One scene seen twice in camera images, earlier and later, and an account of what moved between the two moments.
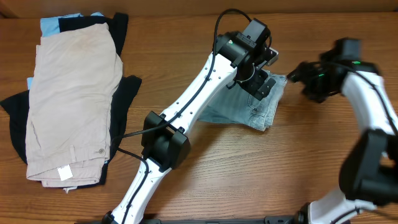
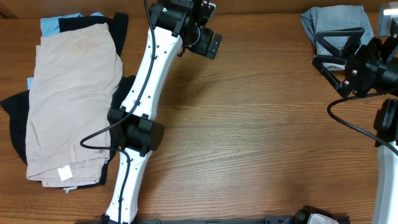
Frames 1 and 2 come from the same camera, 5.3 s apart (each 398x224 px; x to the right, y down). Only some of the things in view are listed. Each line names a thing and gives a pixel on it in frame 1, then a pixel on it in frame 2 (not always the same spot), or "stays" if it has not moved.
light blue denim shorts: (236, 106) → (319, 19)
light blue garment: (51, 25) stays
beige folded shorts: (74, 77) stays
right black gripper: (306, 76) → (354, 70)
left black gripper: (261, 84) → (207, 43)
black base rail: (264, 219) stays
